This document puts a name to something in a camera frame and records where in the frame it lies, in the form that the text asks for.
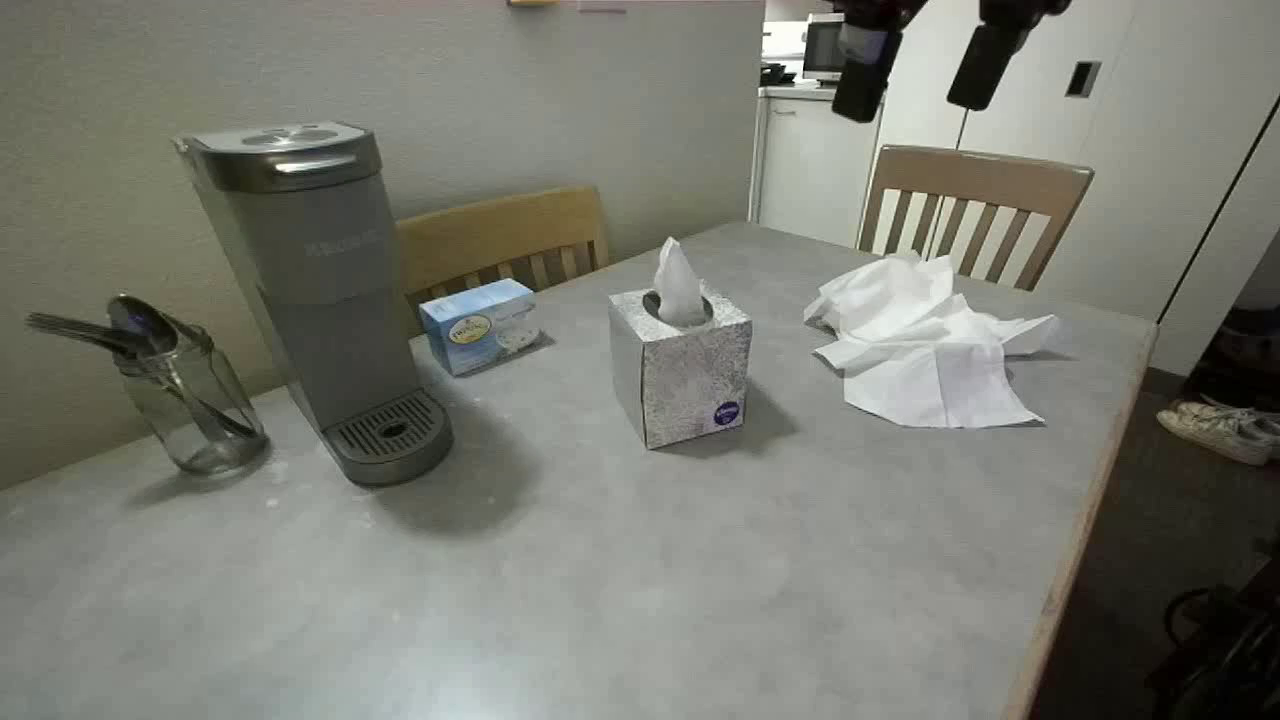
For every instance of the blue cardboard box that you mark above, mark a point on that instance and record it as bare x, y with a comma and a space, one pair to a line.
480, 324

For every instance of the clear glass jar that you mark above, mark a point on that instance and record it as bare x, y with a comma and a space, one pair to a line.
201, 414

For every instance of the microwave oven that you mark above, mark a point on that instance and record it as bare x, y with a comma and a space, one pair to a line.
824, 44

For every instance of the grey patterned tissue box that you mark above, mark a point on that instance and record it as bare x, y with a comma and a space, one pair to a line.
683, 382

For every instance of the white door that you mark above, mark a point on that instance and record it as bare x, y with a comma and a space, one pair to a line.
1221, 241

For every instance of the white tissue pile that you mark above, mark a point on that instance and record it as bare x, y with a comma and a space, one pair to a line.
920, 343

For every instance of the wooden slatted chair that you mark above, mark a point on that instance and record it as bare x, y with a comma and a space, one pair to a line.
983, 182

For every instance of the black wall plate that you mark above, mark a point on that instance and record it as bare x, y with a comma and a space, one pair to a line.
1083, 76

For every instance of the light wooden chair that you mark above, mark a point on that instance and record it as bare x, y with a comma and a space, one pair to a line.
501, 228

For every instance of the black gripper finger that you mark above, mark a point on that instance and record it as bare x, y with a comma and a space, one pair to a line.
864, 67
997, 44

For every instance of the white cabinet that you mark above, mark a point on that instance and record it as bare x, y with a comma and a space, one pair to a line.
814, 165

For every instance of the grey coffee maker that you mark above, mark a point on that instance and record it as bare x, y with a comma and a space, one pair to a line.
326, 282

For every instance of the white sneaker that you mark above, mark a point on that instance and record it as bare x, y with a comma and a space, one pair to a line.
1221, 434

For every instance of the metal spoon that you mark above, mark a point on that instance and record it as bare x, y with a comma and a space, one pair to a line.
82, 328
142, 322

